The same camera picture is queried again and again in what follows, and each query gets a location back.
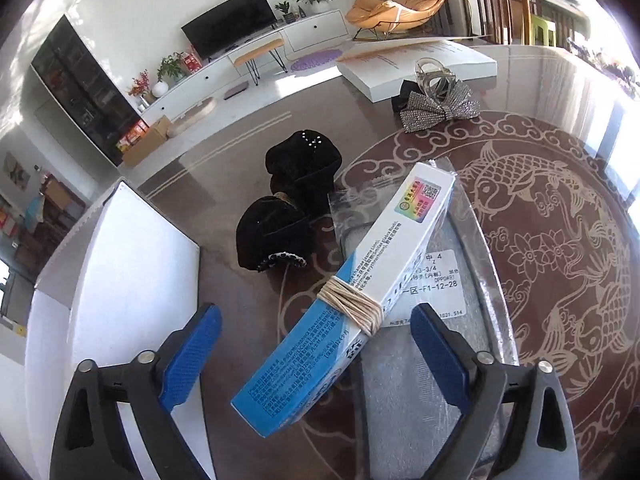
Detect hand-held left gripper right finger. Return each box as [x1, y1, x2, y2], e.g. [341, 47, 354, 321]
[410, 302, 583, 480]

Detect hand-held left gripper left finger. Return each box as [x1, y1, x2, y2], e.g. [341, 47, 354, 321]
[49, 302, 223, 480]

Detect clear plastic bag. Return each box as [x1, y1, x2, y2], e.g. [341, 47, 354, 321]
[327, 157, 521, 480]

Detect white storage box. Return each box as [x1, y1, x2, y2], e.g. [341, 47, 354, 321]
[25, 177, 201, 480]

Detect blue white box with twine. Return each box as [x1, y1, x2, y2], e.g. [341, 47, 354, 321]
[230, 162, 457, 438]

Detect brown cardboard box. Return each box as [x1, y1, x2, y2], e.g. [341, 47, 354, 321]
[121, 115, 173, 167]

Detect orange packaged boxes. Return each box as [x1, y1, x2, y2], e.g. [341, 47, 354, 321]
[116, 122, 149, 154]

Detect white floor cushion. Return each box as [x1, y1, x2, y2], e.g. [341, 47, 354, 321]
[167, 97, 217, 137]

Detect silver rhinestone bow clip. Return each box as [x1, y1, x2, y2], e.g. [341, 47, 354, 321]
[400, 82, 481, 133]

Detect black hair clip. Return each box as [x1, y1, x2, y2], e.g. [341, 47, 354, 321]
[390, 80, 421, 113]

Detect red flower bouquet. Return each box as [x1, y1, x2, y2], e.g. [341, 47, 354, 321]
[127, 70, 153, 107]

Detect clear hair claw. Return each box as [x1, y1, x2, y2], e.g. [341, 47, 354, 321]
[414, 57, 458, 98]

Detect green leafy potted plant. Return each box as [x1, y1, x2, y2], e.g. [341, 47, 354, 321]
[156, 52, 187, 86]

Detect white flat box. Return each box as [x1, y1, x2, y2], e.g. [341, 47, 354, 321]
[336, 37, 498, 102]

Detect dark glass display cabinet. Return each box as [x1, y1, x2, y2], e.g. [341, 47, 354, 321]
[30, 14, 148, 167]

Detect tan cushioned bench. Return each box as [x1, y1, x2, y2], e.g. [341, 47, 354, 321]
[232, 37, 287, 86]

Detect purple round mat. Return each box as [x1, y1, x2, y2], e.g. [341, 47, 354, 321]
[290, 47, 346, 74]

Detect black television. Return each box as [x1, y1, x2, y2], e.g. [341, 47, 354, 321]
[181, 0, 278, 58]

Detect green plastic stool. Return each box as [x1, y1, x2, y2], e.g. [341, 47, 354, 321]
[530, 12, 557, 47]

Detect white television cabinet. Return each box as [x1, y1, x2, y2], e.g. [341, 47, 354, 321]
[135, 7, 348, 126]

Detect orange lounge chair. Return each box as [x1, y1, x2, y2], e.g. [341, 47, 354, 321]
[345, 0, 453, 41]

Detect wooden chair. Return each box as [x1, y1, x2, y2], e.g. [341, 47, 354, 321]
[457, 0, 591, 48]

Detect framed wall painting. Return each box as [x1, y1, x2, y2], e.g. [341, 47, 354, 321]
[2, 152, 31, 191]

